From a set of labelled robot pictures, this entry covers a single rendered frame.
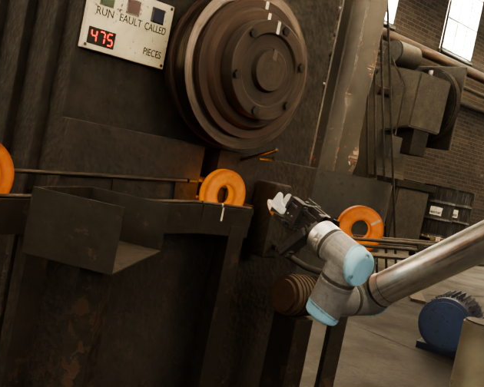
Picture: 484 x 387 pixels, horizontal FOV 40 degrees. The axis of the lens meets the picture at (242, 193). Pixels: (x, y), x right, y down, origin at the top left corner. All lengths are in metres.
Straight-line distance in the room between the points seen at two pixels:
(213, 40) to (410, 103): 8.04
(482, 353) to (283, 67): 1.01
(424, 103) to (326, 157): 3.74
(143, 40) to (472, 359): 1.32
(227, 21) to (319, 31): 0.58
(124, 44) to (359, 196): 2.96
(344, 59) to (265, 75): 4.63
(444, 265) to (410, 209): 8.31
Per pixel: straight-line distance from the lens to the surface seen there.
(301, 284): 2.08
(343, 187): 4.61
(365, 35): 6.33
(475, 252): 1.60
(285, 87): 1.99
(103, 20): 1.88
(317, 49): 2.41
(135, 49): 1.92
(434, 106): 10.10
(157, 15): 1.96
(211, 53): 1.87
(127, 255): 1.51
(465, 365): 2.15
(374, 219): 2.23
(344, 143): 6.23
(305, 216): 1.76
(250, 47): 1.90
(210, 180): 1.98
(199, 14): 1.89
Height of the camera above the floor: 0.87
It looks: 3 degrees down
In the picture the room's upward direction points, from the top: 11 degrees clockwise
